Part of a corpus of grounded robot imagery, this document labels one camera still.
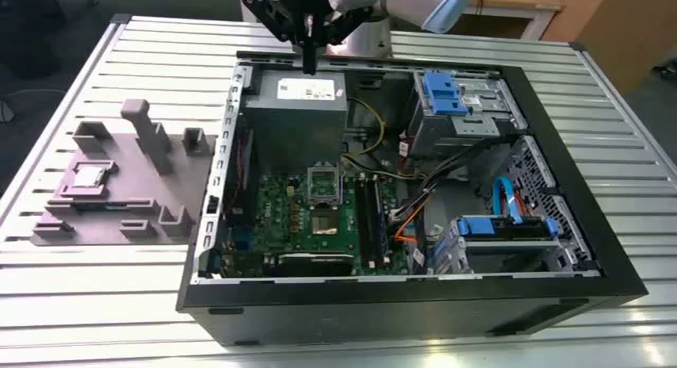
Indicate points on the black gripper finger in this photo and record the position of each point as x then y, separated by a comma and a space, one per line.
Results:
339, 31
280, 27

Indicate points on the silver square CPU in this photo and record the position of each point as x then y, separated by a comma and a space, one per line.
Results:
92, 177

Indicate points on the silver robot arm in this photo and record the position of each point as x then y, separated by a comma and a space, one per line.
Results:
371, 39

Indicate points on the CPU socket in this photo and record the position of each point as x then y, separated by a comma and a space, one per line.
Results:
324, 222

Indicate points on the grey power supply unit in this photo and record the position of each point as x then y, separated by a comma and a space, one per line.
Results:
296, 126

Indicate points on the metal drive cage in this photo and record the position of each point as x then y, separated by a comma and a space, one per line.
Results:
466, 130

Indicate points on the wooden desk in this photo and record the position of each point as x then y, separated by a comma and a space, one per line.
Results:
522, 1

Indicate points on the black RAM slot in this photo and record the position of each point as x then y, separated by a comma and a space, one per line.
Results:
374, 217
364, 217

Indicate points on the grey parts rack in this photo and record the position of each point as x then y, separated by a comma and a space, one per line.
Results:
127, 177

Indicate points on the RAM stick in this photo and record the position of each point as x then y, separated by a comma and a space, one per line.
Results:
383, 221
106, 205

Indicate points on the green motherboard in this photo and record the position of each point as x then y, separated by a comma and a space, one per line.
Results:
286, 241

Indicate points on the brown wooden cabinet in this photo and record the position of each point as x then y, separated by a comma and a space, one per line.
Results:
624, 35

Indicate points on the blue disk carrier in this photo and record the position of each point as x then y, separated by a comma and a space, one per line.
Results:
479, 227

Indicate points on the black graphics card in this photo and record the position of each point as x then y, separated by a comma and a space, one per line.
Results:
312, 263

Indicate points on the metal disk bay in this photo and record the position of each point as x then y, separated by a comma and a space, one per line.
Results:
514, 244

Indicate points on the black PC case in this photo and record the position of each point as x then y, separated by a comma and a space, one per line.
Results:
371, 316

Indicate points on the blue plastic drive bracket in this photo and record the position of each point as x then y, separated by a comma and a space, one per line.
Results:
444, 94

